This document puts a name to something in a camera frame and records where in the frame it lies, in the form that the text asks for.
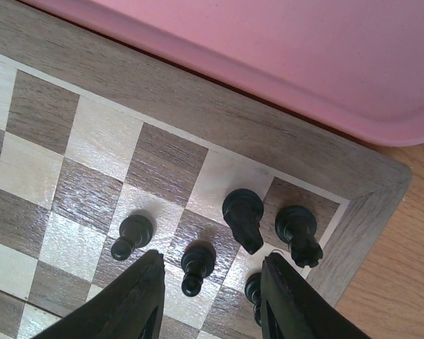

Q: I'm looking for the black knight piece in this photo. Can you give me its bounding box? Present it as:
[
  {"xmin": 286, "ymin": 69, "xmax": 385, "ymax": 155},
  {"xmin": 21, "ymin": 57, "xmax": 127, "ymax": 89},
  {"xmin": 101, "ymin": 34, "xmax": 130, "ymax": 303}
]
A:
[{"xmin": 222, "ymin": 189, "xmax": 264, "ymax": 255}]

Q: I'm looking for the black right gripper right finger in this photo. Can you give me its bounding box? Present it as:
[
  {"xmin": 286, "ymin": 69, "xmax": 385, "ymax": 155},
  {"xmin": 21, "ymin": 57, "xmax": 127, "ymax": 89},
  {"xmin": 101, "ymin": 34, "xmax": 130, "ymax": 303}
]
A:
[{"xmin": 261, "ymin": 252, "xmax": 368, "ymax": 339}]

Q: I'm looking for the black rook piece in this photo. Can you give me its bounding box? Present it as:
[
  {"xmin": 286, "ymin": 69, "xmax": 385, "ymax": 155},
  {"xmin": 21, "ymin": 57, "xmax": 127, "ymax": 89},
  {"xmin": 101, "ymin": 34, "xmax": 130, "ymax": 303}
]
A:
[{"xmin": 275, "ymin": 205, "xmax": 323, "ymax": 268}]

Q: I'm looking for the pink plastic tray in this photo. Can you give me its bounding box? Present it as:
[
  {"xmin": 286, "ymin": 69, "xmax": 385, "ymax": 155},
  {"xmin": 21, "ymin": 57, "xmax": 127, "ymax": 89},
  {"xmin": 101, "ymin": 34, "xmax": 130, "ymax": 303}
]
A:
[{"xmin": 34, "ymin": 1, "xmax": 424, "ymax": 146}]

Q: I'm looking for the wooden chess board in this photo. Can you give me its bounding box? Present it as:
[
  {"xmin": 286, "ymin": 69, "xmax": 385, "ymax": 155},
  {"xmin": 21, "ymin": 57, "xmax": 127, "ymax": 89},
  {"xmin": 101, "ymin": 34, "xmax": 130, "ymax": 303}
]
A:
[{"xmin": 0, "ymin": 1, "xmax": 411, "ymax": 338}]

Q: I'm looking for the black pawn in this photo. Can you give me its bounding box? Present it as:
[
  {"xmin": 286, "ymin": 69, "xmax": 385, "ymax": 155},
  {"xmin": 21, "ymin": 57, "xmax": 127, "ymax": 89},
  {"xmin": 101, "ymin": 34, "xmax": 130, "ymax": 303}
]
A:
[
  {"xmin": 110, "ymin": 215, "xmax": 153, "ymax": 261},
  {"xmin": 245, "ymin": 272, "xmax": 261, "ymax": 327},
  {"xmin": 181, "ymin": 245, "xmax": 216, "ymax": 297}
]

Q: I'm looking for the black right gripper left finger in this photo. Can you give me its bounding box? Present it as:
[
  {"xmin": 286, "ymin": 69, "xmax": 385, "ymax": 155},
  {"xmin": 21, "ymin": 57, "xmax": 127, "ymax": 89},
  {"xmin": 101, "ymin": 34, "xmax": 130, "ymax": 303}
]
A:
[{"xmin": 35, "ymin": 250, "xmax": 165, "ymax": 338}]

